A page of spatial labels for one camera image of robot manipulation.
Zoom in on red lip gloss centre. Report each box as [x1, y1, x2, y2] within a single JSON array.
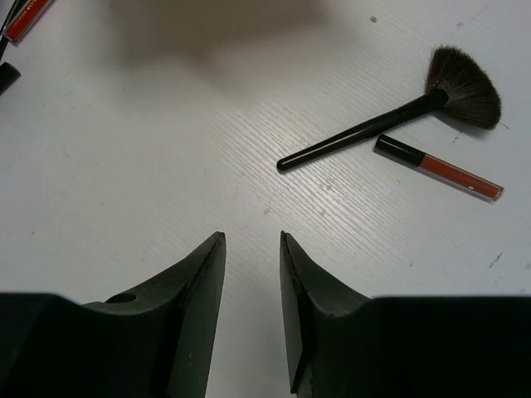
[[3, 0, 54, 43]]

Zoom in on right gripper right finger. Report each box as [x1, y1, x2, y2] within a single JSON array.
[[280, 233, 530, 397]]

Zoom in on red lip gloss lower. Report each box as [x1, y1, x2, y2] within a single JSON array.
[[0, 62, 21, 95]]

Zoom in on black fan makeup brush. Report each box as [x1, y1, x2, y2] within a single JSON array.
[[276, 46, 502, 172]]

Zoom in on red lip gloss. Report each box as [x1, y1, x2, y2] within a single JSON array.
[[0, 62, 21, 95], [3, 0, 54, 43]]

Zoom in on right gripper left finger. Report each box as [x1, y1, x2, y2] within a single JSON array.
[[1, 232, 226, 397]]

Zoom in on thin black liner brush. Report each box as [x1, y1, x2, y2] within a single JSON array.
[[0, 0, 23, 58]]

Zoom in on brown lip gloss right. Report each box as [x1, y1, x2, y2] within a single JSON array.
[[374, 134, 504, 202]]

